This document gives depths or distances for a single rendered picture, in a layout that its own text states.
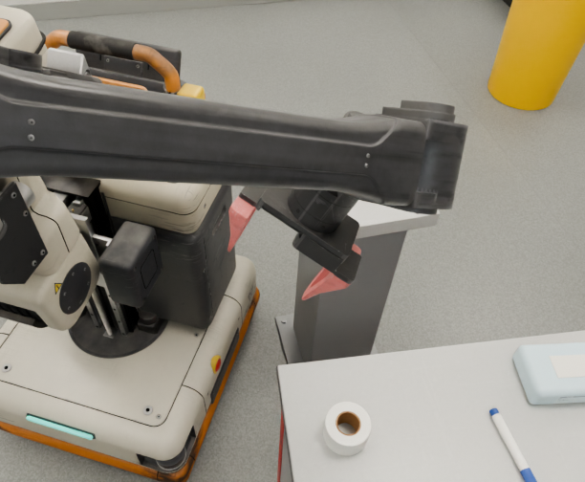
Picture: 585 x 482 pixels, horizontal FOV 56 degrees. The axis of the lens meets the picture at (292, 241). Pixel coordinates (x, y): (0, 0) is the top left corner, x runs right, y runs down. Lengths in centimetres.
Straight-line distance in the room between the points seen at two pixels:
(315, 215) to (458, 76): 272
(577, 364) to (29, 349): 131
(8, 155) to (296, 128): 16
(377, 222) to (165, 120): 91
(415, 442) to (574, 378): 28
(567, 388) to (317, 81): 227
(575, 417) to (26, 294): 95
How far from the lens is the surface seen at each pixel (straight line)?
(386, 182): 39
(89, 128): 28
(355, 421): 90
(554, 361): 103
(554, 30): 285
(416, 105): 45
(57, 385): 157
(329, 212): 51
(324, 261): 53
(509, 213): 245
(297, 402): 93
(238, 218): 54
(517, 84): 300
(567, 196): 265
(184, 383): 149
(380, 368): 97
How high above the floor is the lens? 160
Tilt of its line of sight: 49 degrees down
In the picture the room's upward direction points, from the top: 4 degrees clockwise
